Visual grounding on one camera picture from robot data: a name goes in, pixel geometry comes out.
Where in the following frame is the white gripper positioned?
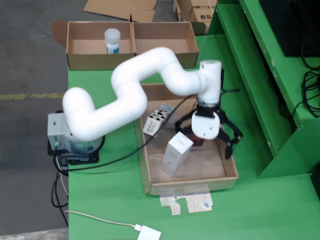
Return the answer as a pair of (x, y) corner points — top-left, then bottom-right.
(173, 108), (244, 160)

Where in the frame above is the cow print carton box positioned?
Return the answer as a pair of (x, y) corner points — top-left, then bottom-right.
(142, 102), (175, 137)

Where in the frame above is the white bottle teal label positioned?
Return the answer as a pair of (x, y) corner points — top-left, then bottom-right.
(104, 28), (121, 55)

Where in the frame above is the red orange product box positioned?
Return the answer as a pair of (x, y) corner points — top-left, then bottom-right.
(189, 133), (205, 147)

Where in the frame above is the tall white product box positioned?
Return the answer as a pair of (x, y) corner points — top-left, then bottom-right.
(160, 131), (195, 178)

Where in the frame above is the shallow cardboard tray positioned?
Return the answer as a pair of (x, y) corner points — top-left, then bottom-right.
(133, 80), (240, 196)

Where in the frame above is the cardboard box black print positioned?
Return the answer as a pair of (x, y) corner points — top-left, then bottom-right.
(189, 6), (216, 28)

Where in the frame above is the plain cardboard box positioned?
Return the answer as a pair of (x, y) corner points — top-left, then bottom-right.
(174, 0), (218, 16)

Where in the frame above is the flattened open cardboard box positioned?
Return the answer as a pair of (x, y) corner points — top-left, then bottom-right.
(82, 0), (159, 23)

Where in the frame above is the grey robot controller box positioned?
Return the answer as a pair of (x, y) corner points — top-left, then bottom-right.
(47, 113), (68, 151)

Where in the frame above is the green metal shelf unit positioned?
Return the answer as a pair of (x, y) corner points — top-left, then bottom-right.
(206, 0), (320, 180)

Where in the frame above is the flat patterned paper packaging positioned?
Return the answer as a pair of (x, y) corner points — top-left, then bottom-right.
(159, 192), (214, 216)

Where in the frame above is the white adapter block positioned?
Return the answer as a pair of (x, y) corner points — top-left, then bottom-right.
(136, 224), (162, 240)

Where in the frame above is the black camera cable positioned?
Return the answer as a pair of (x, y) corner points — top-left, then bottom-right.
(220, 68), (241, 95)

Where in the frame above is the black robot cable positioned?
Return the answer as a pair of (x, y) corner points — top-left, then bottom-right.
(56, 94), (200, 173)

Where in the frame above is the black cable bundle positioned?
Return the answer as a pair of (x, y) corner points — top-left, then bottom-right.
(267, 0), (320, 136)

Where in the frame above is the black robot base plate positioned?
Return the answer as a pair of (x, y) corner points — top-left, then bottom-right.
(47, 136), (106, 166)

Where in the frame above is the white usb cable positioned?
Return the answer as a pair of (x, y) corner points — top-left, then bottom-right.
(64, 209), (139, 230)

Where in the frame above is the black power cable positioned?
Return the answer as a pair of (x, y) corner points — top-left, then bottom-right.
(49, 171), (70, 227)

